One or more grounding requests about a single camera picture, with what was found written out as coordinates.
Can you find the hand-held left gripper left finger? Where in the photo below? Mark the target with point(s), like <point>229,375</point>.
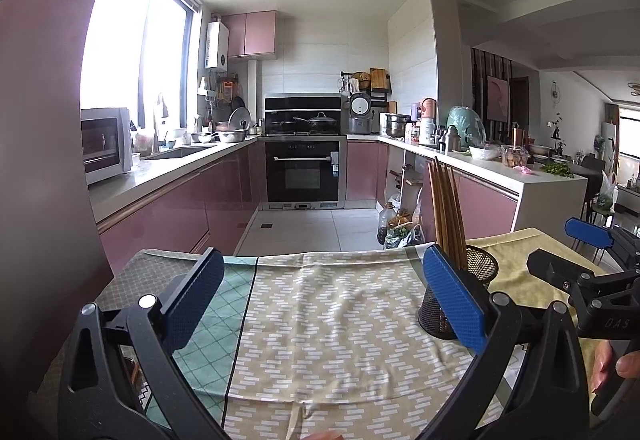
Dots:
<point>197,292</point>

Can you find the black integrated stove oven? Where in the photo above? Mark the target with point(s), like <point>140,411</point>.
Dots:
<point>305,170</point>

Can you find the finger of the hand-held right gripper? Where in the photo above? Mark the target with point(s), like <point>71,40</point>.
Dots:
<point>555,267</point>
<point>587,232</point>

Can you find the white water heater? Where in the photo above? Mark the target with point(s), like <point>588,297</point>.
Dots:
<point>217,45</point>

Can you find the yellow tablecloth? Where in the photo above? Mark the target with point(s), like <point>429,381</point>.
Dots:
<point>515,270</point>

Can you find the white bowl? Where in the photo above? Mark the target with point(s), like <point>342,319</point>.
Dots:
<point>484,152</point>

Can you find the white rice cooker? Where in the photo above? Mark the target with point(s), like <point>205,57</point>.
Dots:
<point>361,112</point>

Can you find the steel basin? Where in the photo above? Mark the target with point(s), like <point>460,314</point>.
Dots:
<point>231,136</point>

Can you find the green appliance under plastic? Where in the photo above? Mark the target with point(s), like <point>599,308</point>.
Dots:
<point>465,125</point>

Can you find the clear food container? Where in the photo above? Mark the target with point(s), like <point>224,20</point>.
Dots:
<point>514,157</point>

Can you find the wall painting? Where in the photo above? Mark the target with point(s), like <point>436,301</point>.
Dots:
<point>498,97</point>

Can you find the pink kettle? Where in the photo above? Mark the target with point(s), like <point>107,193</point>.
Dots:
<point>428,110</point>

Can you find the plastic bag of greens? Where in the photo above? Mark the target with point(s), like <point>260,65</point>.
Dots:
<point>405,235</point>

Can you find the pink wall cabinet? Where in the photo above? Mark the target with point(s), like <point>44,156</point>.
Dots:
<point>250,34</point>

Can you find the cooking oil bottle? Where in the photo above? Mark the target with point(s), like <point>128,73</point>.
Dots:
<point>386,225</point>

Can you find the green leafy vegetables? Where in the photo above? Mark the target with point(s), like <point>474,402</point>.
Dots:
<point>556,169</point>

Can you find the dark dining chair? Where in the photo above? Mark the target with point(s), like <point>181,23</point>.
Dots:
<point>591,165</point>

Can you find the patterned beige green tablecloth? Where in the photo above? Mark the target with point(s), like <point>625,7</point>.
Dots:
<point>325,320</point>

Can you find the pink base cabinet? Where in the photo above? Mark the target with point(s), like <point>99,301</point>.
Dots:
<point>175,205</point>
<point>487,210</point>
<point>362,170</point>

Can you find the black mesh utensil holder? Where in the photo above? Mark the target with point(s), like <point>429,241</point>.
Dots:
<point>435,315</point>

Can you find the wok with glass lid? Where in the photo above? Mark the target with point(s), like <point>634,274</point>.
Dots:
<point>322,121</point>

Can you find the wooden cutting board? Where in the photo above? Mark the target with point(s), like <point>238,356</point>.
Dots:
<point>378,79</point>

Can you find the steel stockpot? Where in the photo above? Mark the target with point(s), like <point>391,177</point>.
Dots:
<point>396,125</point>

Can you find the person's left hand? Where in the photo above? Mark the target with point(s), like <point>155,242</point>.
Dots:
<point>321,436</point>

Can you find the person's right hand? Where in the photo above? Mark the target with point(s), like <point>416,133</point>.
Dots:
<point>602,360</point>

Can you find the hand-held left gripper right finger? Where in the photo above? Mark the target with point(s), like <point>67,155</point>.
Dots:
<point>452,292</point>

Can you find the steel pot lid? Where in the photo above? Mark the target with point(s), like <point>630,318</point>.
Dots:
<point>240,117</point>

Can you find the bundle of wooden chopsticks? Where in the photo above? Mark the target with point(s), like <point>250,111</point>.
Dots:
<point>445,220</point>

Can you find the white jar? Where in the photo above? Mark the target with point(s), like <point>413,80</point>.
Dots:
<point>426,132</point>

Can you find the white countertop oven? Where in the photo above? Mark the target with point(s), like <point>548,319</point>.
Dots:
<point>102,145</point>

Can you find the black frying pan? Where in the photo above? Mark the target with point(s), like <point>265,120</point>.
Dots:
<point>284,124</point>

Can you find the kitchen window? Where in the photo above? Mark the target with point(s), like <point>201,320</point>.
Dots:
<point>120,45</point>

